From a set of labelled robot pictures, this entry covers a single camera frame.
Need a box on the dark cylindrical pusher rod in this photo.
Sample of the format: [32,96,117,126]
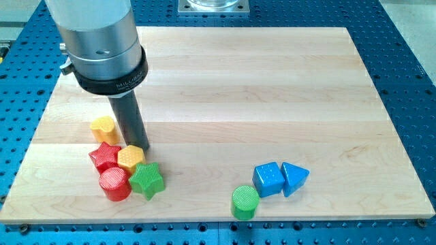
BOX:
[108,91,150,152]

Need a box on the blue triangle block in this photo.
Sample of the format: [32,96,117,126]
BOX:
[281,162,310,197]

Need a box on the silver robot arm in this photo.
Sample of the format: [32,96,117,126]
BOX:
[46,0,148,95]

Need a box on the red cylinder block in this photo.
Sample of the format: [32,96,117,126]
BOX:
[99,167,131,201]

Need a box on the yellow hexagon block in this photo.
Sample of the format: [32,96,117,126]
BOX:
[117,145,146,175]

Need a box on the wooden board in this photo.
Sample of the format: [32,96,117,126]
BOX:
[1,27,435,224]

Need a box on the red star block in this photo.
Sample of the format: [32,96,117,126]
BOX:
[89,142,122,174]

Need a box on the yellow heart block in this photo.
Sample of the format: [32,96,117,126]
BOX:
[89,116,120,145]

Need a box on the blue perforated table plate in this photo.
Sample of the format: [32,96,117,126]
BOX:
[1,0,435,244]

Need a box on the green cylinder block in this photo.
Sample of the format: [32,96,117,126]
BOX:
[231,185,260,221]

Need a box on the green star block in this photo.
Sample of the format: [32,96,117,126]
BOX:
[129,162,166,201]

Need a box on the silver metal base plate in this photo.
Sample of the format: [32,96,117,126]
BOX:
[178,0,250,16]

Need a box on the blue cube block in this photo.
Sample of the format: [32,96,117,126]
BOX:
[252,162,285,197]

